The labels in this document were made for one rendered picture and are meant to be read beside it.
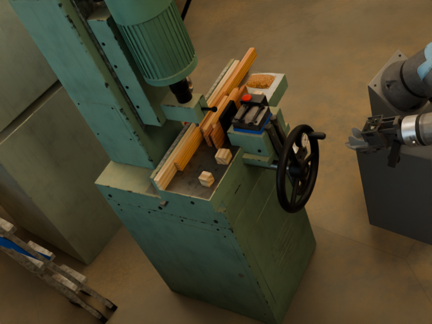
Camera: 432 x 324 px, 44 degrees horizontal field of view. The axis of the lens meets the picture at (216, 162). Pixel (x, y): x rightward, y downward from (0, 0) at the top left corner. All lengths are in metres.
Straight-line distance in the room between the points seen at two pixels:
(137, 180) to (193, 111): 0.40
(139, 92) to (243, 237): 0.61
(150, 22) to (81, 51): 0.28
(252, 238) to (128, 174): 0.51
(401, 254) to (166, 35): 1.46
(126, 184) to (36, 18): 0.66
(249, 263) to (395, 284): 0.71
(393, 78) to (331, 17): 1.95
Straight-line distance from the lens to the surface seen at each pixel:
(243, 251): 1.90
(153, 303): 2.65
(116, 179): 2.03
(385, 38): 3.60
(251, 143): 1.72
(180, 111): 1.75
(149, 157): 1.93
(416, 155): 2.09
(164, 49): 1.55
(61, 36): 1.70
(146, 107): 1.77
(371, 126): 1.64
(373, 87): 2.01
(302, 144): 2.04
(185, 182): 1.73
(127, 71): 1.69
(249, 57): 2.07
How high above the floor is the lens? 2.09
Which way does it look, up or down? 43 degrees down
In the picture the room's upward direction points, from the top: 25 degrees counter-clockwise
